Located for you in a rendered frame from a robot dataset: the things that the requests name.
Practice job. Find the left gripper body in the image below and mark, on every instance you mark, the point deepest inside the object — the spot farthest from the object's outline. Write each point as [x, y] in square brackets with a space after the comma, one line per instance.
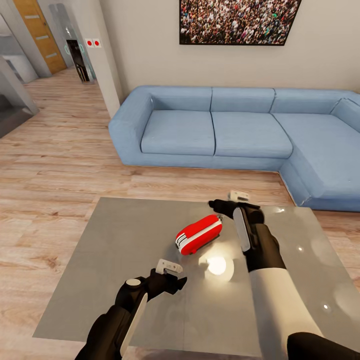
[165, 283]

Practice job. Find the picture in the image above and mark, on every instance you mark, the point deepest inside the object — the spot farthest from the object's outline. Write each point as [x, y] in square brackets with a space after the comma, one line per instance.
[236, 22]

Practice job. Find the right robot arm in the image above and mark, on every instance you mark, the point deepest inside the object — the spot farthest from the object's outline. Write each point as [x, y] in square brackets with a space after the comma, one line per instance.
[286, 330]

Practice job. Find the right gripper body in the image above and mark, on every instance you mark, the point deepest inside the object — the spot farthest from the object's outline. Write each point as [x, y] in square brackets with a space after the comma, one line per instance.
[222, 207]

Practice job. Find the stairs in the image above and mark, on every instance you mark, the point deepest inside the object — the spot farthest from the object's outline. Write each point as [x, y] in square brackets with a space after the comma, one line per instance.
[12, 116]

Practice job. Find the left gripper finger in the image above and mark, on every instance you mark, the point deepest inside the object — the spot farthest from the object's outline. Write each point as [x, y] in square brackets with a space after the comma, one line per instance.
[181, 283]

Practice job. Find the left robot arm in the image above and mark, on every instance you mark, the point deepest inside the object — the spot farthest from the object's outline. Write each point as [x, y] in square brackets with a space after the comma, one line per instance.
[111, 333]

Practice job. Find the radio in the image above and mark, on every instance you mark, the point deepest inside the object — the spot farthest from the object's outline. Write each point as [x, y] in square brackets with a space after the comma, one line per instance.
[199, 234]

